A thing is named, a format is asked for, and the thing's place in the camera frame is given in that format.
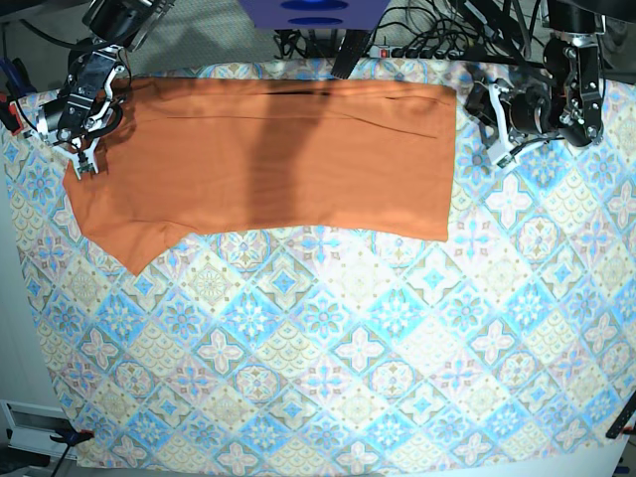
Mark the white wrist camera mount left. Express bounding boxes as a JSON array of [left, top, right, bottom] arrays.
[[486, 83, 544, 169]]

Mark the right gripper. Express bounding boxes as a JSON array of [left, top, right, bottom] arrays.
[[36, 96, 123, 149]]

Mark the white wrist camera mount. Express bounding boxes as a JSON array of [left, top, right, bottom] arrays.
[[486, 83, 544, 169], [53, 138, 99, 180]]

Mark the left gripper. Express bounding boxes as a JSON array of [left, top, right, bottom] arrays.
[[464, 82, 552, 150]]

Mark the blue clamp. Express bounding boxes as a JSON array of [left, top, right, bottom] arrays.
[[1, 57, 37, 98]]

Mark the black clamp bottom right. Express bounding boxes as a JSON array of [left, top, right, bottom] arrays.
[[605, 401, 635, 439]]

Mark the black orange clamp bottom left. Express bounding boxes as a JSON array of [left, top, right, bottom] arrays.
[[49, 429, 94, 477]]

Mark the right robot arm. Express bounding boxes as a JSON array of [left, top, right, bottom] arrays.
[[22, 0, 174, 148]]

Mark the white power strip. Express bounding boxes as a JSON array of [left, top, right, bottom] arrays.
[[367, 45, 464, 61]]

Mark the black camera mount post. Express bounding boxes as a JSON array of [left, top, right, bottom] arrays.
[[331, 29, 372, 80]]

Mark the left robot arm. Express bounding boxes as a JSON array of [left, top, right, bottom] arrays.
[[459, 1, 605, 167]]

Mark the orange T-shirt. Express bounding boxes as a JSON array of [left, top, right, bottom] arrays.
[[64, 78, 457, 274]]

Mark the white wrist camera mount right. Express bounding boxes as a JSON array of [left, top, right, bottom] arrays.
[[53, 138, 99, 180]]

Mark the patterned blue tablecloth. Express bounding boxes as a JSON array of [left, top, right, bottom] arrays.
[[1, 81, 635, 476]]

